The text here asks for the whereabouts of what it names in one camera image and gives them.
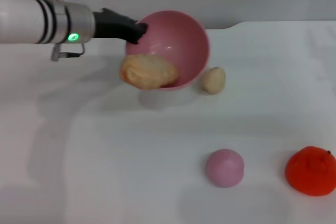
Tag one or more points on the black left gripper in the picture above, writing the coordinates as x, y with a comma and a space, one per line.
113, 26

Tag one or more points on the long ridged orange bread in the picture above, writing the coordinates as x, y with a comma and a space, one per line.
148, 72

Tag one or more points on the pink plastic bowl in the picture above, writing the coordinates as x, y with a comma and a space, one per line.
181, 48

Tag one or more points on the beige peach-shaped bun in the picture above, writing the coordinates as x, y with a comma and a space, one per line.
214, 79

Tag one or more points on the pink round bun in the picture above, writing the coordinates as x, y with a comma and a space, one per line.
224, 169

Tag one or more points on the orange-red persimmon bun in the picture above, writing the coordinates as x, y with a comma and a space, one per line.
312, 174

